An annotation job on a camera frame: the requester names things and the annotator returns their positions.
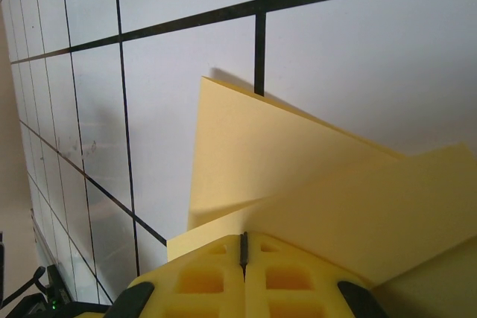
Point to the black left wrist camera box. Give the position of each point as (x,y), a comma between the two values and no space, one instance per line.
(56,295)

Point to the yellow paper sheet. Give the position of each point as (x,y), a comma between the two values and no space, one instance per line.
(261,146)

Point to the aluminium side rail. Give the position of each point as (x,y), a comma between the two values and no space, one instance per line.
(41,236)

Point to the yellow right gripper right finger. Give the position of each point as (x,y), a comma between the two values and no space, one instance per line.
(294,288)

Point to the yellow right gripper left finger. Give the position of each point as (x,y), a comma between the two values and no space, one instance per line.
(197,288)

